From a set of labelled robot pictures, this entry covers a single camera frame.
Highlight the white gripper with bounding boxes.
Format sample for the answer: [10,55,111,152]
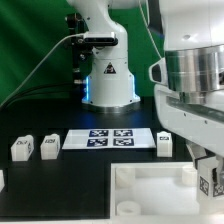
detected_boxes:
[154,84,224,167]

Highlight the white square tabletop part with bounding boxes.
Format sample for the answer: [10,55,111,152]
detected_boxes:
[110,162,224,224]

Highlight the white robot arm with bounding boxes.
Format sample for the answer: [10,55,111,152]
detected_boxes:
[66,0,224,164]

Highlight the white sheet with markers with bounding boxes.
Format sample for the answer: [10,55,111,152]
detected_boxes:
[62,128,155,150]

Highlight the white block left edge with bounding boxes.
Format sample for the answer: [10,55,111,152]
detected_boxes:
[0,170,5,193]

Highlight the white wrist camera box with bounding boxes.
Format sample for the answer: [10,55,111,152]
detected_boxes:
[148,58,168,86]

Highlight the black camera on mount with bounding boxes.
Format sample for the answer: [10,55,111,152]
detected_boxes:
[78,32,118,46]

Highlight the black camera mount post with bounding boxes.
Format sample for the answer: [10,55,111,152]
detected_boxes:
[65,13,92,85]

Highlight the black cables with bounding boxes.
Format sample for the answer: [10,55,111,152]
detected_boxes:
[0,83,76,109]

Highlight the white cable right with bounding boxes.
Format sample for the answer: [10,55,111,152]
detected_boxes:
[138,0,164,58]

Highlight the grey camera cable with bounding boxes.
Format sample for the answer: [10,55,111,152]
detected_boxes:
[0,33,84,108]

